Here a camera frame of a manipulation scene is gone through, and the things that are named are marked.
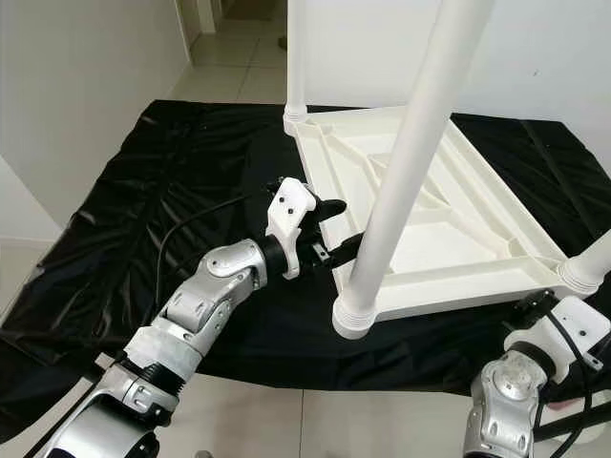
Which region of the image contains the white plastic children table top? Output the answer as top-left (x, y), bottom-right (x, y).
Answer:
top-left (284, 105), bottom-right (611, 325)

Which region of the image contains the black metal table leg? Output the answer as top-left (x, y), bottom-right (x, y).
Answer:
top-left (533, 399), bottom-right (611, 447)

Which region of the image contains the black table cloth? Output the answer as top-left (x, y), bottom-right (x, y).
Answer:
top-left (0, 100), bottom-right (611, 440)

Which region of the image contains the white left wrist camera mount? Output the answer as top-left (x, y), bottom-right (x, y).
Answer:
top-left (264, 177), bottom-right (322, 256)

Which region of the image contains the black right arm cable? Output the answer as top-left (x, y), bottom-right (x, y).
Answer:
top-left (537, 303), bottom-right (607, 458)

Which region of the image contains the white door frame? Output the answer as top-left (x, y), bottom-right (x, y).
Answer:
top-left (194, 0), bottom-right (222, 35)

